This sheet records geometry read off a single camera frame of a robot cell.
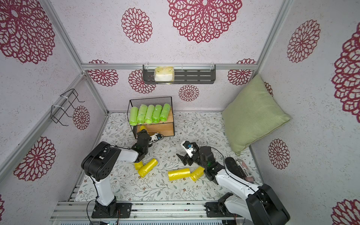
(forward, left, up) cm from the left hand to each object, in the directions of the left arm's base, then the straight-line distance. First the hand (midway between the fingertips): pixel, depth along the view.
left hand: (143, 133), depth 99 cm
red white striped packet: (-25, -65, -3) cm, 70 cm away
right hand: (-16, -27, +9) cm, 33 cm away
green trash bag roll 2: (+6, -11, +14) cm, 18 cm away
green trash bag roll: (+3, +4, +14) cm, 15 cm away
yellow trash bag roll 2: (-29, -25, -1) cm, 38 cm away
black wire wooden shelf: (+9, -15, -7) cm, 19 cm away
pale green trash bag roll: (+6, -6, +13) cm, 16 cm away
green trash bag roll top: (+6, -1, +14) cm, 15 cm away
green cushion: (-1, -69, +21) cm, 72 cm away
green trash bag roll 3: (+7, -16, +14) cm, 22 cm away
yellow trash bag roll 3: (-28, -36, -2) cm, 45 cm away
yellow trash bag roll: (-23, 0, -3) cm, 23 cm away
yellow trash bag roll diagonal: (-24, -6, -3) cm, 25 cm away
